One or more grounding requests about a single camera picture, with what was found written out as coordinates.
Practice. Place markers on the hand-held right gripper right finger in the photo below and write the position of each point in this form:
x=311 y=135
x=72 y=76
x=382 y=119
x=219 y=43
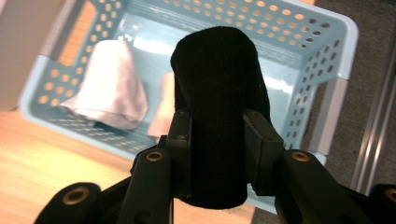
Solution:
x=263 y=149

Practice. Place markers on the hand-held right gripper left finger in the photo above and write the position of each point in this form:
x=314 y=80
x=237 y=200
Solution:
x=180 y=149

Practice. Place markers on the pink sock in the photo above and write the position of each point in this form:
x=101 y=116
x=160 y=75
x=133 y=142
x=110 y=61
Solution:
x=163 y=109

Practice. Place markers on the black sock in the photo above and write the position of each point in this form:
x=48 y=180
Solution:
x=218 y=93

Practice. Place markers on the blue perforated plastic basket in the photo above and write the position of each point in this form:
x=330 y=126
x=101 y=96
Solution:
x=289 y=87

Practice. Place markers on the white sock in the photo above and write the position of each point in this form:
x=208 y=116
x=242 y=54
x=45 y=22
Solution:
x=109 y=90

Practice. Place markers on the aluminium floor rail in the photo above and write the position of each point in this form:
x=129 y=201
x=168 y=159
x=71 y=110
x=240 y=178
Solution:
x=373 y=124

